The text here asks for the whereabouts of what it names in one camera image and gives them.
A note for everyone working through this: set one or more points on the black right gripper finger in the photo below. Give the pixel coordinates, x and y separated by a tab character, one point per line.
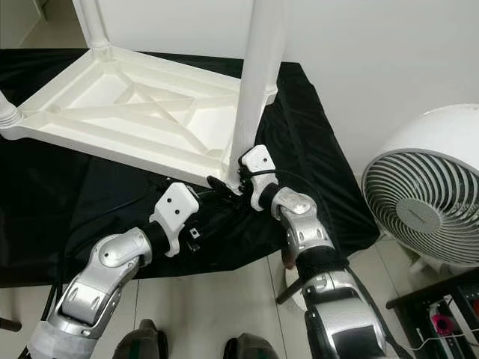
223	185

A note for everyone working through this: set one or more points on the white plastic table top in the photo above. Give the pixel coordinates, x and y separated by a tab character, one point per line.
120	112

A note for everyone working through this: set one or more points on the small pink object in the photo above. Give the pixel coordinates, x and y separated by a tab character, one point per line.
288	258

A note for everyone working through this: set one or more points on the white round floor base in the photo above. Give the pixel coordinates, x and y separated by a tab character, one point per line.
290	278

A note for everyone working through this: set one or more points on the black metal table leg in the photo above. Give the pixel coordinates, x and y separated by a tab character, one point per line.
9	324
296	288

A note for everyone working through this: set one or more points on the dark grey robot left foot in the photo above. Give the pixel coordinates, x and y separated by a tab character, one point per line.
142	342

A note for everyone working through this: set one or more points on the dark grey robot foot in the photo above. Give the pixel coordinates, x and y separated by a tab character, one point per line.
142	342
251	348

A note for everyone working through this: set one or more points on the dark grey robot right foot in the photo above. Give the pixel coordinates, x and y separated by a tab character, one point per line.
251	348

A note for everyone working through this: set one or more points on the black tablecloth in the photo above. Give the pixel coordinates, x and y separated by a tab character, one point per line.
45	209

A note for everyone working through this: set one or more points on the white floor fan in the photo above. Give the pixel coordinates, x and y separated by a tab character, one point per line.
426	202

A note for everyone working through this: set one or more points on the magenta round object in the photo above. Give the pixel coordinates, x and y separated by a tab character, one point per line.
443	324

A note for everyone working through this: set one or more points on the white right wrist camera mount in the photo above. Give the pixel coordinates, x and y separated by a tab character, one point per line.
260	163

